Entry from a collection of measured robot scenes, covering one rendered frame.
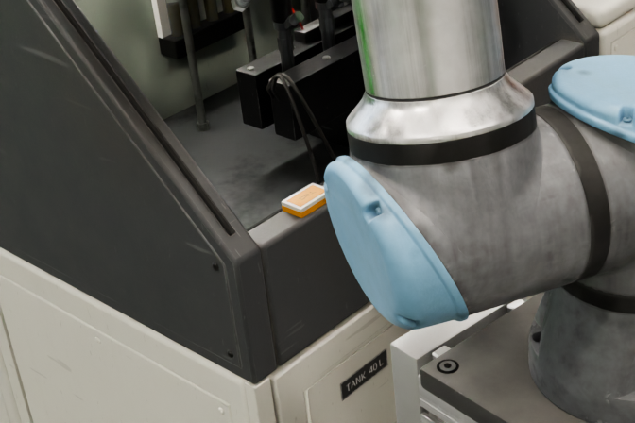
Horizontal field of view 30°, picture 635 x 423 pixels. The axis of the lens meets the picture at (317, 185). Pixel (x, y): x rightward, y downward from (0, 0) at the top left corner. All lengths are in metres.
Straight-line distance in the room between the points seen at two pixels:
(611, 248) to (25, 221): 0.94
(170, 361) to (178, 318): 0.08
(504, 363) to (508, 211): 0.22
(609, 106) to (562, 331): 0.18
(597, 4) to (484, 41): 1.01
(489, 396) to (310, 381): 0.52
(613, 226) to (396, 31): 0.18
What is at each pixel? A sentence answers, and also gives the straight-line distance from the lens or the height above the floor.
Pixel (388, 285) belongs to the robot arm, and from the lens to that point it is 0.70.
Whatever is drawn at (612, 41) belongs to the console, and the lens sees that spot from 1.72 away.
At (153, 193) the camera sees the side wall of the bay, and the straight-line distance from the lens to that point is 1.27.
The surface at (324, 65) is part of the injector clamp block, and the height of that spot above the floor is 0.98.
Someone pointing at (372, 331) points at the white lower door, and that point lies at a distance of 1.43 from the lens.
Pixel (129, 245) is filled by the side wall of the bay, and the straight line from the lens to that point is 1.36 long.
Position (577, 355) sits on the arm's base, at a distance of 0.83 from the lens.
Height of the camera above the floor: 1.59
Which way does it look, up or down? 29 degrees down
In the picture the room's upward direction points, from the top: 7 degrees counter-clockwise
